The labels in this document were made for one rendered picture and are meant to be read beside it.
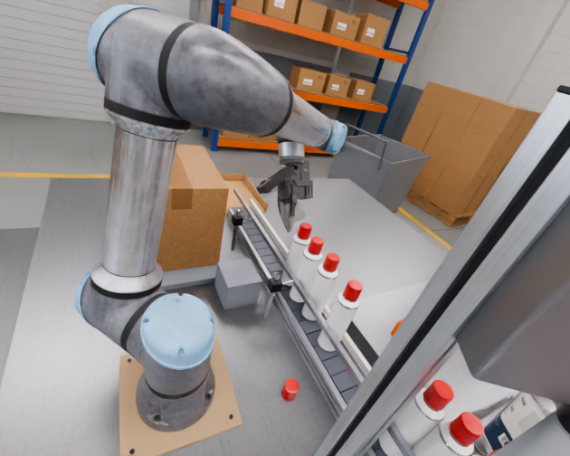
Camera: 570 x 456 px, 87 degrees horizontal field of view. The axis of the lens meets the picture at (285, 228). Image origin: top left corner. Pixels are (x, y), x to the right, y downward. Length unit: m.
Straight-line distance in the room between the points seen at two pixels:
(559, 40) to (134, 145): 5.39
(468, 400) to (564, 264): 0.68
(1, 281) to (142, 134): 0.66
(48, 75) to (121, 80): 4.32
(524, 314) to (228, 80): 0.35
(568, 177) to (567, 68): 5.15
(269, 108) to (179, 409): 0.53
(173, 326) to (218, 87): 0.36
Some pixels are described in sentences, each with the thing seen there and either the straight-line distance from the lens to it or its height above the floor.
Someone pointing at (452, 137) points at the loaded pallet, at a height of 0.94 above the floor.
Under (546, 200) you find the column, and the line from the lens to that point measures 0.28.
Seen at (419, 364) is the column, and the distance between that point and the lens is 0.37.
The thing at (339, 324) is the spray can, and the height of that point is 0.98.
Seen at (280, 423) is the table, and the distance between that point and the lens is 0.73.
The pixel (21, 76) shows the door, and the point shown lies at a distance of 4.83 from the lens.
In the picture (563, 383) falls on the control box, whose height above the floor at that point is 1.31.
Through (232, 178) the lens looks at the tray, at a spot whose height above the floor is 0.84.
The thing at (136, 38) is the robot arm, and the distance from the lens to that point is 0.44.
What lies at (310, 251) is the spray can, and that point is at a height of 1.05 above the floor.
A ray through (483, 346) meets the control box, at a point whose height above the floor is 1.31.
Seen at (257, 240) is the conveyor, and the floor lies 0.88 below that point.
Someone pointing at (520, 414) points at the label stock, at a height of 1.02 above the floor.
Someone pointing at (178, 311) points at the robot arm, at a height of 1.07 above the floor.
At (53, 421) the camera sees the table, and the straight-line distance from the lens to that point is 0.76.
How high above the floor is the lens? 1.49
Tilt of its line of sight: 32 degrees down
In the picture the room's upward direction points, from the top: 15 degrees clockwise
